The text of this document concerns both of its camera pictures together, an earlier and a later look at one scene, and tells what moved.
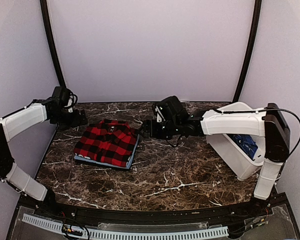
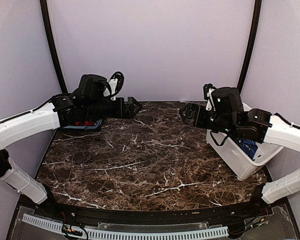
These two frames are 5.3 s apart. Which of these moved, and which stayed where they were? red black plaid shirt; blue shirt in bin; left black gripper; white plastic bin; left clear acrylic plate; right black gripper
Moved: red black plaid shirt; left black gripper; right black gripper
Stayed: left clear acrylic plate; white plastic bin; blue shirt in bin
